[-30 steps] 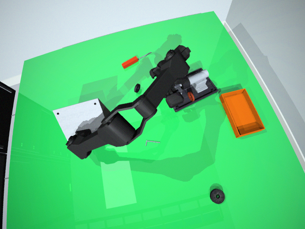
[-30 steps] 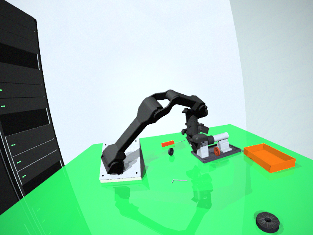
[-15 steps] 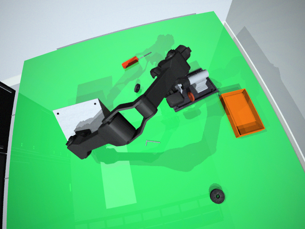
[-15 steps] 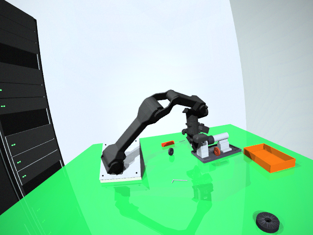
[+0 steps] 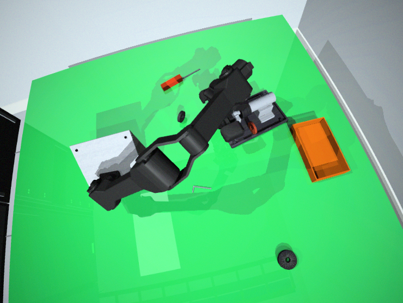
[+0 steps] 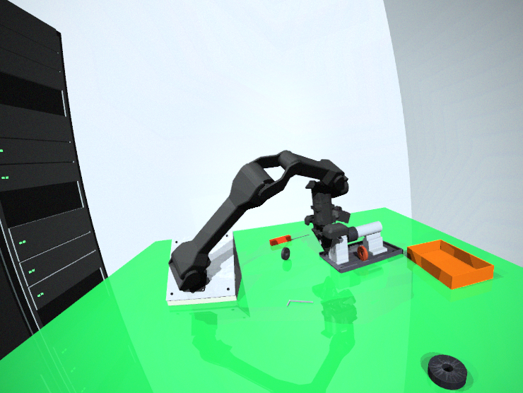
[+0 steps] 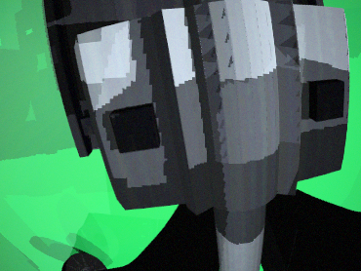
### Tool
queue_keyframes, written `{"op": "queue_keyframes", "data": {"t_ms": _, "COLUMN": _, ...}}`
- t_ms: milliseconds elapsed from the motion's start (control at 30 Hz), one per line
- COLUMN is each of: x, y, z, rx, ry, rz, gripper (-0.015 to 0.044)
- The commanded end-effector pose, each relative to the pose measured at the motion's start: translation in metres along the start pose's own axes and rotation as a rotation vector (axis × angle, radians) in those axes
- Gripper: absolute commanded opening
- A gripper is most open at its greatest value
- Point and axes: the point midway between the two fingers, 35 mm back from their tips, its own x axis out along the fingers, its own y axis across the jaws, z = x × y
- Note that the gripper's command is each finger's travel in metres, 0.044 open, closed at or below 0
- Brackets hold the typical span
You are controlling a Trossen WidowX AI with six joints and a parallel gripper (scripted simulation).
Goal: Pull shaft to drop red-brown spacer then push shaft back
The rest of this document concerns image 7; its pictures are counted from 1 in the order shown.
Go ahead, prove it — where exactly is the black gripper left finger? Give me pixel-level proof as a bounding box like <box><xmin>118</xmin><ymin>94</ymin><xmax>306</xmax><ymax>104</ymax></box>
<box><xmin>96</xmin><ymin>203</ymin><xmax>220</xmax><ymax>271</ymax></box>

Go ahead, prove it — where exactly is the black ring-shaped disc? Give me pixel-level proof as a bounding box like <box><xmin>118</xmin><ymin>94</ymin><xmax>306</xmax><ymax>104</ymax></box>
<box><xmin>61</xmin><ymin>252</ymin><xmax>107</xmax><ymax>271</ymax></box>

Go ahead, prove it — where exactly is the silver metal shaft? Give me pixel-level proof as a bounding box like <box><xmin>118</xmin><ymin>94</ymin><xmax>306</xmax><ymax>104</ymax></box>
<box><xmin>181</xmin><ymin>0</ymin><xmax>266</xmax><ymax>271</ymax></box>

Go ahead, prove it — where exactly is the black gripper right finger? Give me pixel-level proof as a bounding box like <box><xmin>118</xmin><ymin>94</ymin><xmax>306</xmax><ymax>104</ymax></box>
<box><xmin>260</xmin><ymin>190</ymin><xmax>361</xmax><ymax>271</ymax></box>

